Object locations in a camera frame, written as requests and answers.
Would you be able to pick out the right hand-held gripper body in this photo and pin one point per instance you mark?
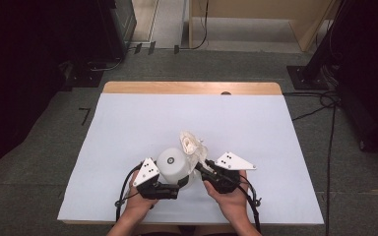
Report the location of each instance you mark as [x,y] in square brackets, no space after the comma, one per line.
[226,177]

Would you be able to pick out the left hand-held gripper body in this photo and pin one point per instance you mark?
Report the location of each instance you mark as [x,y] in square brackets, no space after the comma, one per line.
[147,173]

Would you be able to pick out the white cylindrical device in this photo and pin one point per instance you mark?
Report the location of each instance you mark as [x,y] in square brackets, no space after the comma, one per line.
[174,165]

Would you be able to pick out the white cloth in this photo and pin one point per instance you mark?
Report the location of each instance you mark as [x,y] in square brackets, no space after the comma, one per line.
[192,146]

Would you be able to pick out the person's right hand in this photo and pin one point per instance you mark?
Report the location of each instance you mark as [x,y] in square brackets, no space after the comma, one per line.
[233,205]

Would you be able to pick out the person's left hand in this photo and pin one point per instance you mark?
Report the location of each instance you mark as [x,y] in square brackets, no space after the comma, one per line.
[138,208]

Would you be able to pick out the white table sheet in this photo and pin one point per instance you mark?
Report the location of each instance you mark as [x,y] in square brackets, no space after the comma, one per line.
[164,118]

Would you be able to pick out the wooden table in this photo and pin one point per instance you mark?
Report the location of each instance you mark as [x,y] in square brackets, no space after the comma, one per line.
[190,88]

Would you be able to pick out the black stand base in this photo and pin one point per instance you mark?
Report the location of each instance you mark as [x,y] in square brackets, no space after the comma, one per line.
[85,78]

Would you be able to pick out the black floor foot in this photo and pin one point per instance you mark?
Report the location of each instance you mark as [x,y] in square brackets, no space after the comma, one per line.
[152,47]
[138,48]
[176,49]

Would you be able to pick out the black stand with base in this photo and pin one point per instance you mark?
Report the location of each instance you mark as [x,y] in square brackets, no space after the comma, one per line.
[308,78]

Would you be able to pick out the black glass-front cabinet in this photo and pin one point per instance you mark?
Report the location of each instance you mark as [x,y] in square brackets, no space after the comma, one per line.
[118,32]

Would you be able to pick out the light wooden cabinet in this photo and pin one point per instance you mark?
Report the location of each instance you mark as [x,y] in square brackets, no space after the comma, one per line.
[308,29]

